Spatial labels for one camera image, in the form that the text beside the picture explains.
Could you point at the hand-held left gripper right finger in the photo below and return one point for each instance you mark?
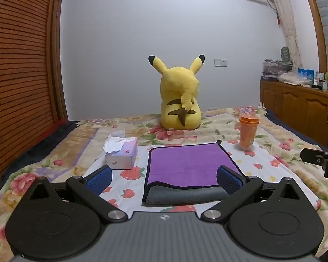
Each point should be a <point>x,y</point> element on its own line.
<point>229,179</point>

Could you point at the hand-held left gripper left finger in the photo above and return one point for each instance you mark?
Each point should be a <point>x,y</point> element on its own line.
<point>99,179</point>

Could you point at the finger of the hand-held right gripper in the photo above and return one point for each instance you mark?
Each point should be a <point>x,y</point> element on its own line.
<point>311,157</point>

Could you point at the purple and grey towel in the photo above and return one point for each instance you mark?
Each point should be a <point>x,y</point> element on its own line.
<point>185,163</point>

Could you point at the purple tissue box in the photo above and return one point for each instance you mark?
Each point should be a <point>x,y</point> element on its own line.
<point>123,158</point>

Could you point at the floral bed blanket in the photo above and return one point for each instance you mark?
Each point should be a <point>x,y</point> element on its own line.
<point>71,144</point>

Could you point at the orange plastic cup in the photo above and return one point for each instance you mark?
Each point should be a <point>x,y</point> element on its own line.
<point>248,133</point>

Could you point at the wooden cabinet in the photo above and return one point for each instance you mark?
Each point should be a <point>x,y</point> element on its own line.
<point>298,106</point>

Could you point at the dark blue bed sheet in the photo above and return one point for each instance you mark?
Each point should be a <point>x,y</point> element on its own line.
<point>41,144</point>

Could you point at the blue packet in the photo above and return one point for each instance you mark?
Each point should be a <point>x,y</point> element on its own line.
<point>306,73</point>

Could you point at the clear plastic bag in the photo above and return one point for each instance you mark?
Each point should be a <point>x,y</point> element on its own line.
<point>293,77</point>

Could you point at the pile of folded clothes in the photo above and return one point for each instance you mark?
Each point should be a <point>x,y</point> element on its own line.
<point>276,69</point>

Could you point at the yellow plush toy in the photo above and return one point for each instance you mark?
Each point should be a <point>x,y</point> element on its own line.
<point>177,92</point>

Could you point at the grey fan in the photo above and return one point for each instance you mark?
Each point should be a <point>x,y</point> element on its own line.
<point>285,54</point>

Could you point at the beige patterned curtain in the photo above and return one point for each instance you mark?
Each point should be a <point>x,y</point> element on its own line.
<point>288,21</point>

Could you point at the wooden louvered wardrobe door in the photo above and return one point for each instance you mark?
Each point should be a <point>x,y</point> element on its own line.
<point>19,73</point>

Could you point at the white wall switch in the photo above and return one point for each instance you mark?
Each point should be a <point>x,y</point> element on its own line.
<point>220,62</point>

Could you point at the wooden window frame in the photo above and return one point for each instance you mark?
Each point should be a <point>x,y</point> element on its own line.
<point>315,21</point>

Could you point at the red wall object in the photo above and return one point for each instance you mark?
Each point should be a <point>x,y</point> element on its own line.
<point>278,19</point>

